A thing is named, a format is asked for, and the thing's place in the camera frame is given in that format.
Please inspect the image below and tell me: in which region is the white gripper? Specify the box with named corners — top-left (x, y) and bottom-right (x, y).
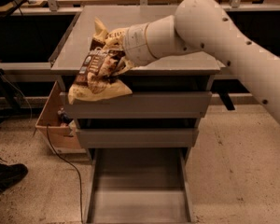
top-left (106, 23), bottom-right (156, 76)

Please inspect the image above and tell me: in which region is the brown sea salt chip bag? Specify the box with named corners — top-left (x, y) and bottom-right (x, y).
top-left (68, 18), bottom-right (133, 105)

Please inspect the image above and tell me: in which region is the black boot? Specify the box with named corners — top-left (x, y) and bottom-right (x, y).
top-left (0, 157), bottom-right (28, 193)

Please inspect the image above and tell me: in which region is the grey open bottom drawer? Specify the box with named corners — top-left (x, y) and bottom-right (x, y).
top-left (83, 148), bottom-right (195, 224)

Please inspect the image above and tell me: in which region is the grey drawer cabinet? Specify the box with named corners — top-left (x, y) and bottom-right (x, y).
top-left (52, 6), bottom-right (219, 157)

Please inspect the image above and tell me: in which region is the grey top drawer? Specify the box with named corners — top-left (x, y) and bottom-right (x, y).
top-left (60, 91), bottom-right (211, 119)

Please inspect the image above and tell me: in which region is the cardboard box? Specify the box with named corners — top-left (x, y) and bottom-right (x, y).
top-left (35, 82), bottom-right (85, 154)

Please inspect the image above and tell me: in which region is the black floor cable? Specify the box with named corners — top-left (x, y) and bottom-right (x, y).
top-left (45, 124), bottom-right (84, 224)

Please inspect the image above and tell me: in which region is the grey middle drawer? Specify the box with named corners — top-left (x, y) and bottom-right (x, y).
top-left (77, 129), bottom-right (198, 148)

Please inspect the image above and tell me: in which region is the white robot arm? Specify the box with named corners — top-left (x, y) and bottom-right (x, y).
top-left (122, 0), bottom-right (280, 124)

